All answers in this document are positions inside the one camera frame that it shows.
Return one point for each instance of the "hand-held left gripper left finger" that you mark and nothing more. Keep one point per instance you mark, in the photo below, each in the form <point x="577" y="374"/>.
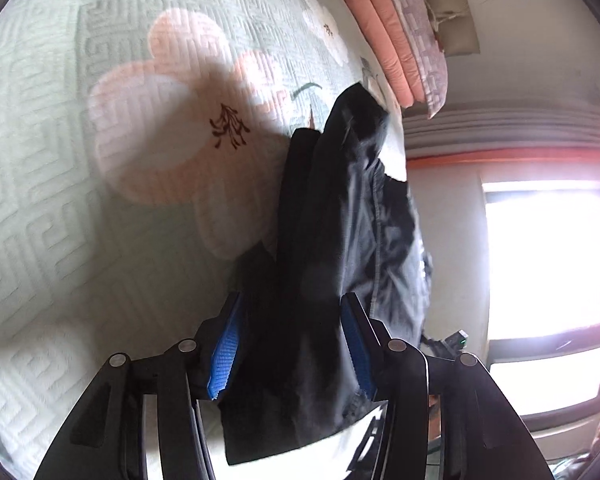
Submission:
<point x="225" y="355"/>

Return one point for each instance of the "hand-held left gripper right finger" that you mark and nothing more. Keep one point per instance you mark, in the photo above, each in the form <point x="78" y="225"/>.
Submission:
<point x="360" y="360"/>

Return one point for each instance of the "black hooded jacket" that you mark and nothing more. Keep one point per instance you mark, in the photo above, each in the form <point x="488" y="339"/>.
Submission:
<point x="330" y="210"/>

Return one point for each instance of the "bright window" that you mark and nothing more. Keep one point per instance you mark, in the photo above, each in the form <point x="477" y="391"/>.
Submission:
<point x="550" y="260"/>

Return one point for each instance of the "green floral blanket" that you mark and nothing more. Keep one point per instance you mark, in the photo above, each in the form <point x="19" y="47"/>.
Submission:
<point x="80" y="210"/>

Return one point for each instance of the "curtain with orange trim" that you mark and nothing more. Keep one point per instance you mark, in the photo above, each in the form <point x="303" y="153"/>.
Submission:
<point x="505" y="130"/>

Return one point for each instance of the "folded pink quilt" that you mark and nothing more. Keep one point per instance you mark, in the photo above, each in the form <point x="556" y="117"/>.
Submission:
<point x="395" y="35"/>

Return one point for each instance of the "beige headboard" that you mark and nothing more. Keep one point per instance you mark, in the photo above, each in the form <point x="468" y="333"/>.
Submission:
<point x="455" y="20"/>

